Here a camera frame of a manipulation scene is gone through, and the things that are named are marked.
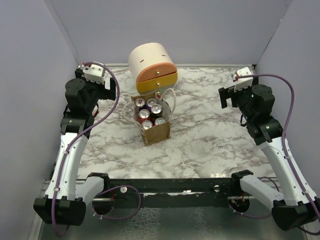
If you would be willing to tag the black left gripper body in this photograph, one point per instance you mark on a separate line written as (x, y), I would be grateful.
(98, 91)

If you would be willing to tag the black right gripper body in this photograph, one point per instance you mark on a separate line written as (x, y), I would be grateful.
(242, 96)

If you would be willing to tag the silver blue energy drink can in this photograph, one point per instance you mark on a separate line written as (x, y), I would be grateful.
(140, 103)

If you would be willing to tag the purple fanta can front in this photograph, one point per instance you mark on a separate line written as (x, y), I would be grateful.
(150, 102)

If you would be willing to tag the purple fanta can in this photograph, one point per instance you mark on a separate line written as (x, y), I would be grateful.
(150, 102)
(159, 121)

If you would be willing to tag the red cola can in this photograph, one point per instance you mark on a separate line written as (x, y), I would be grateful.
(144, 115)
(147, 124)

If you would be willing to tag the black yellow can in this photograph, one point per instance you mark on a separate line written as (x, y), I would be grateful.
(156, 111)

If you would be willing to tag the brown canvas bag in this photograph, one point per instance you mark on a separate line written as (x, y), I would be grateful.
(158, 133)

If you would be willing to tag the red cola can front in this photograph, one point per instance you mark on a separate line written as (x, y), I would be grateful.
(144, 115)

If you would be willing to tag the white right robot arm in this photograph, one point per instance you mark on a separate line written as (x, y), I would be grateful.
(297, 203)

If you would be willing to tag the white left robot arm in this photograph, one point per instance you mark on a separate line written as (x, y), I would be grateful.
(63, 203)

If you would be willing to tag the cream round drawer cabinet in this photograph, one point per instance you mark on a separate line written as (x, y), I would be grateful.
(152, 69)

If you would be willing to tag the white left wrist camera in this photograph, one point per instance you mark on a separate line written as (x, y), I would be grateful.
(94, 74)

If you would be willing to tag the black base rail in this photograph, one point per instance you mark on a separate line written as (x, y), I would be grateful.
(163, 192)

